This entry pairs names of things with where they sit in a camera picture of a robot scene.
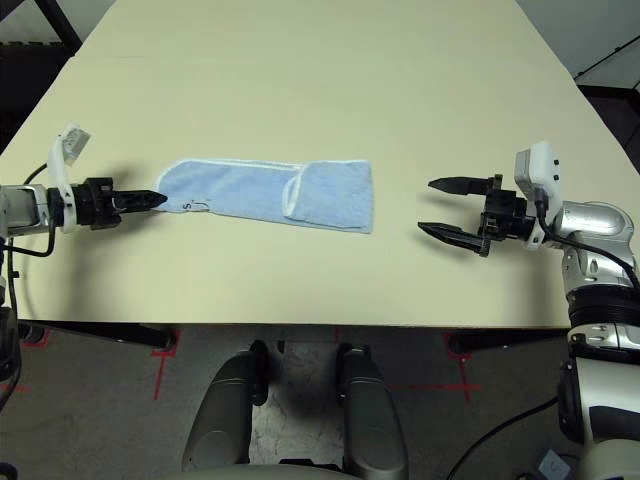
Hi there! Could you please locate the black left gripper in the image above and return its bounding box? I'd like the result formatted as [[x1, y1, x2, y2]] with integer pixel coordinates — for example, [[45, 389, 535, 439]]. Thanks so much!
[[69, 175, 168, 232]]

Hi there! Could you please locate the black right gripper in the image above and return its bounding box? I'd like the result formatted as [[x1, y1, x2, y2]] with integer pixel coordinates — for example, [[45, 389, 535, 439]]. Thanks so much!
[[416, 173, 534, 259]]

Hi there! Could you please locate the light blue terry towel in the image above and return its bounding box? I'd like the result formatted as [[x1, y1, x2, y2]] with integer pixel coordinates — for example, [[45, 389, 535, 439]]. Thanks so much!
[[158, 157, 375, 235]]

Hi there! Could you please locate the black table foot bar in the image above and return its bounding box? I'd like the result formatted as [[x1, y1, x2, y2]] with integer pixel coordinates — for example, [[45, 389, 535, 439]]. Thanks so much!
[[17, 319, 179, 350], [447, 329, 572, 354]]

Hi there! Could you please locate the black foam floor mat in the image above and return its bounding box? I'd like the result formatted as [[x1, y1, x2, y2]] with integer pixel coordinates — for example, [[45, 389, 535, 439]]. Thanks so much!
[[0, 39, 79, 152]]

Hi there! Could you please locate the dark cabinet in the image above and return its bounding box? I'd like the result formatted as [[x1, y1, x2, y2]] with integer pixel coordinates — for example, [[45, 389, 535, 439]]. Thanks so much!
[[577, 82, 640, 176]]

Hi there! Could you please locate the blue paper label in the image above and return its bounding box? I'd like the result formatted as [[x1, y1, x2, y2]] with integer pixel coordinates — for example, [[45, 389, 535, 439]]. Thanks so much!
[[539, 449, 572, 479]]

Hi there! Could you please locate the grey robot waist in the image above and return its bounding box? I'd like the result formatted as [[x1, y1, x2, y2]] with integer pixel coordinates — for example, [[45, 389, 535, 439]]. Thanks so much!
[[177, 462, 401, 480]]

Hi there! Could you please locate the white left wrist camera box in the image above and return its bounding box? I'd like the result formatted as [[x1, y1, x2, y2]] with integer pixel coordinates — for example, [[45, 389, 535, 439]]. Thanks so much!
[[47, 120, 94, 234]]

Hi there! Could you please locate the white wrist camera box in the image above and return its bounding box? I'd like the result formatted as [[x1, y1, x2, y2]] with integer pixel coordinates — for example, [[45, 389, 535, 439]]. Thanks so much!
[[513, 141, 563, 251], [47, 120, 94, 234]]

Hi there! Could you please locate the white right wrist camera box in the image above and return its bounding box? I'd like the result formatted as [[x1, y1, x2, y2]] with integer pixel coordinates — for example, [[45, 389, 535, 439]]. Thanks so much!
[[513, 141, 563, 251]]

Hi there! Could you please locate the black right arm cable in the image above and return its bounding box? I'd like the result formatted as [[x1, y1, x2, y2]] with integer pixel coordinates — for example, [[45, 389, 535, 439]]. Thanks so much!
[[446, 197, 640, 480]]

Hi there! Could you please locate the black wall strip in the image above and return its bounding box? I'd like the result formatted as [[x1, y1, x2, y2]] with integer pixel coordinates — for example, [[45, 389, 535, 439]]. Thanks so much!
[[573, 36, 640, 80]]

